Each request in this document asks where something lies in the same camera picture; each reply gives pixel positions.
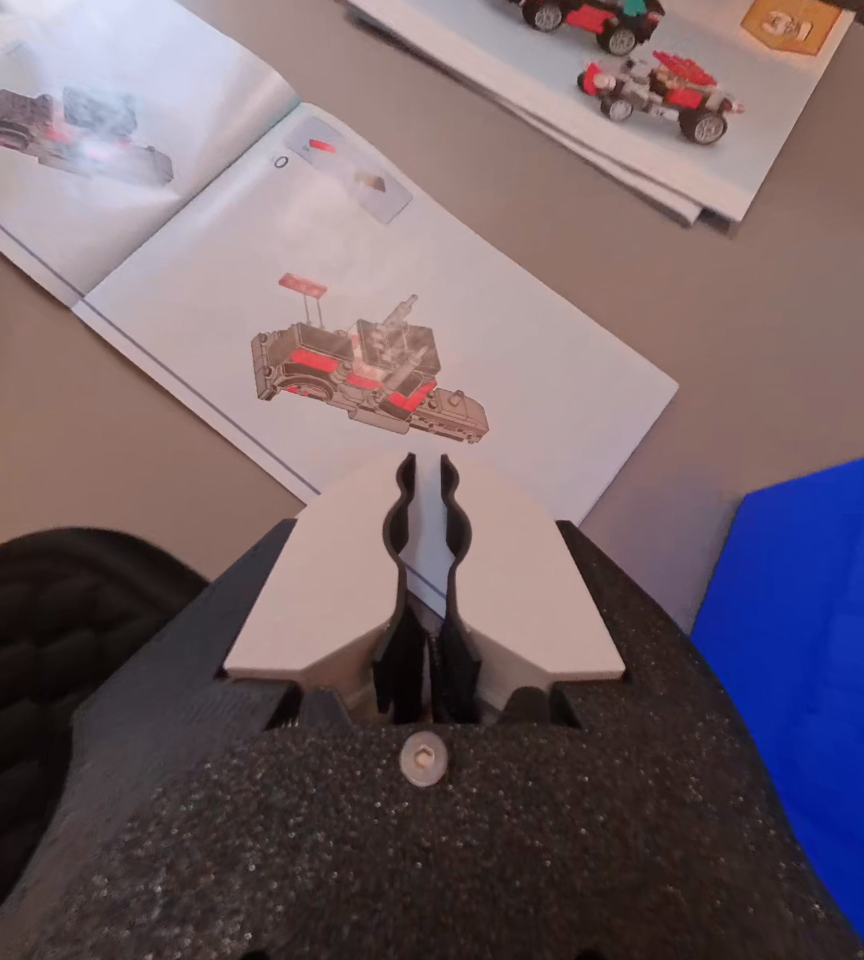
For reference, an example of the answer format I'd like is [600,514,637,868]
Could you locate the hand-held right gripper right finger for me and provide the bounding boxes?
[439,452,627,725]

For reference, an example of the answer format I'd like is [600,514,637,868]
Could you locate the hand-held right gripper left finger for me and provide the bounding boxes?
[223,452,429,725]

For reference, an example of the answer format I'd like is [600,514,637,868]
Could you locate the blue plastic object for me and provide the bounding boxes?
[690,433,864,960]

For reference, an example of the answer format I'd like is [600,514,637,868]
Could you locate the open instruction booklet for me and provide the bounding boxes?
[0,0,681,624]

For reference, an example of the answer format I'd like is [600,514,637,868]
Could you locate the black wrist rest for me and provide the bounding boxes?
[0,527,213,939]

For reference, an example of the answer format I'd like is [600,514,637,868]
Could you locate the closed instruction booklets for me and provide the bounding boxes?
[342,0,858,230]

